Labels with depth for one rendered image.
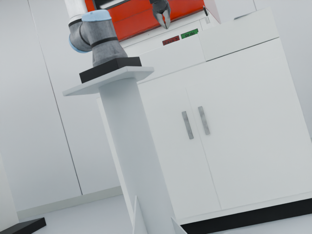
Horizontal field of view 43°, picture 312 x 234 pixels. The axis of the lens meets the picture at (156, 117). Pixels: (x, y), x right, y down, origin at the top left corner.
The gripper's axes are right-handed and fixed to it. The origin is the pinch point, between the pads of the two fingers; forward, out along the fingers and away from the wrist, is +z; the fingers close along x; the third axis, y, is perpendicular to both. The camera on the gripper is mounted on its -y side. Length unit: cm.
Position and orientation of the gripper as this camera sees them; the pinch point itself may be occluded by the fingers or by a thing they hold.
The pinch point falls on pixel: (165, 26)
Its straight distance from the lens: 204.1
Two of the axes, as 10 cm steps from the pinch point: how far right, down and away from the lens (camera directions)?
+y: 2.8, -0.5, 9.6
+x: -9.2, 2.8, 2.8
